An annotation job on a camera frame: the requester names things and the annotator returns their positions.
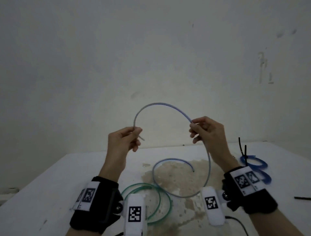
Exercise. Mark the person's right hand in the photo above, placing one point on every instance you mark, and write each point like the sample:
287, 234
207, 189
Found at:
216, 141

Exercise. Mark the person's left hand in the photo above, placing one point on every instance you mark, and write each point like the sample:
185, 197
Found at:
116, 150

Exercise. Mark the black zip tie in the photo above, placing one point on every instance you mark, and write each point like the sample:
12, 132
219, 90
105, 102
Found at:
245, 155
302, 198
240, 146

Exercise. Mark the solid blue tube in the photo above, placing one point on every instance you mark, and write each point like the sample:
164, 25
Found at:
263, 164

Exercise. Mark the clear blue striped tube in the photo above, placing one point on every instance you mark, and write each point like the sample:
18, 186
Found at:
158, 104
266, 178

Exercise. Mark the clear green striped tube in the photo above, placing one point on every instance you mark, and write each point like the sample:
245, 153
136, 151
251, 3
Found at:
170, 206

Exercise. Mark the person's right forearm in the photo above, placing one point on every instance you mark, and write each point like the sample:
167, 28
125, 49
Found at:
277, 226

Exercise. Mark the white wrist camera with marker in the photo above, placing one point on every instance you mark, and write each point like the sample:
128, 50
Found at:
216, 217
134, 200

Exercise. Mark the white wall socket box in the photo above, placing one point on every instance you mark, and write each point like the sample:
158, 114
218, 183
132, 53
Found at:
8, 190

